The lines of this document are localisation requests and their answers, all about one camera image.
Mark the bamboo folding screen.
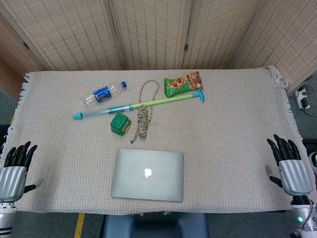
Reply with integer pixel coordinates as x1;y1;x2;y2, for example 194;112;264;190
0;0;317;95

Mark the camouflage rope bundle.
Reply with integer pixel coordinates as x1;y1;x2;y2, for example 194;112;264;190
130;80;160;144

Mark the clear bottle blue label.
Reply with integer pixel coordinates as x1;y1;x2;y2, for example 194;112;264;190
82;81;128;105

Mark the green square box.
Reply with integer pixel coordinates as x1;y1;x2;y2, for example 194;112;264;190
110;113;131;136

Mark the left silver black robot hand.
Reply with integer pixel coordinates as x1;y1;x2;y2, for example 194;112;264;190
0;141;45;201

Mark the green orange snack bag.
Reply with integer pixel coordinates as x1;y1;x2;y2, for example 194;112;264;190
163;71;204;98

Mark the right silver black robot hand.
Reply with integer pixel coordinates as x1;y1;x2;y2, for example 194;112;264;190
264;134;314;205

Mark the white power strip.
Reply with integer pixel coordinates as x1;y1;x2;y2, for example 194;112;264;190
294;86;311;110

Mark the silver laptop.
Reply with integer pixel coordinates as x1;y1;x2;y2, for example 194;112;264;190
110;148;184;203

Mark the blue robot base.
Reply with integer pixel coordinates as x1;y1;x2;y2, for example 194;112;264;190
103;213;210;238

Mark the green blue water pump toy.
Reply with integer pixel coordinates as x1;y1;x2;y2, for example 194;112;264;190
72;89;206;120

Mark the beige woven tablecloth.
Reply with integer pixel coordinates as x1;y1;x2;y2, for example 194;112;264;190
4;64;304;215

